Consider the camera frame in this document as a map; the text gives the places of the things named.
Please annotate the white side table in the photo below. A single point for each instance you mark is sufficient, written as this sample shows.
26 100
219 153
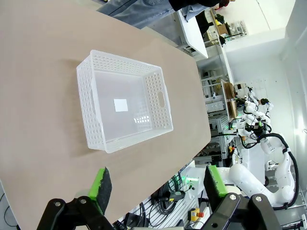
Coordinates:
194 36

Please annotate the brown cardboard box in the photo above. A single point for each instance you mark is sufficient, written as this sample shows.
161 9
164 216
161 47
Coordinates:
229 89
232 109
223 28

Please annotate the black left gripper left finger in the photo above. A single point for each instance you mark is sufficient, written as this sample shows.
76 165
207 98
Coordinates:
72 215

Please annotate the black plug device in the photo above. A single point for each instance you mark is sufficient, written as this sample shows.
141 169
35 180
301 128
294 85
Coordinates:
172 195

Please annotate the yellow red emergency stop button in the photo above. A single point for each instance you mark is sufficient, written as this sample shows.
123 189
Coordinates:
197 214

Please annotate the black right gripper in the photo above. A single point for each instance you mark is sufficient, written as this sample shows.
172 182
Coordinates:
258 127

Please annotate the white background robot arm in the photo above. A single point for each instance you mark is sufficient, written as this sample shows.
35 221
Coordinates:
250 107
266 105

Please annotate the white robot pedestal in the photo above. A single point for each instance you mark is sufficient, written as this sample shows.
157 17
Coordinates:
251 160

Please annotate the blue grey cloth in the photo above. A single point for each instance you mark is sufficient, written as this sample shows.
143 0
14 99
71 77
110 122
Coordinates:
194 12

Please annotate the white perforated plastic basket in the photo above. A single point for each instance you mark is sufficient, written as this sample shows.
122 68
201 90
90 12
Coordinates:
120 86

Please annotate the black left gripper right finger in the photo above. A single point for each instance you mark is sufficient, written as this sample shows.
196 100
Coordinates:
239 215

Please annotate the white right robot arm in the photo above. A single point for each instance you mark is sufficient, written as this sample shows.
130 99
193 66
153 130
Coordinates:
249 182

